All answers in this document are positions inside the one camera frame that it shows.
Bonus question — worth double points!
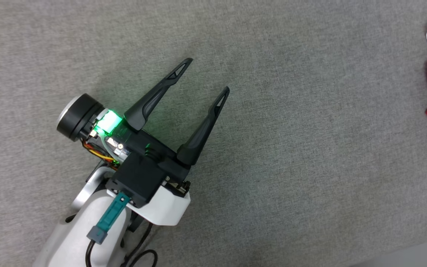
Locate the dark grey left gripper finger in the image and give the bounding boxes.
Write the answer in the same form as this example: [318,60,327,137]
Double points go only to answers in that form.
[176,86,230,167]

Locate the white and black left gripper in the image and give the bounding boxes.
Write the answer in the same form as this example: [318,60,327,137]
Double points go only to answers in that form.
[57,58,193,226]

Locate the teal plug camera cable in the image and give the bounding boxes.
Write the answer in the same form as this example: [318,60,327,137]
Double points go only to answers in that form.
[85,192,131,267]

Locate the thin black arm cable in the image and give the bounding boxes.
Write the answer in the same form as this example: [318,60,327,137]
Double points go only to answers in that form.
[120,222,159,267]

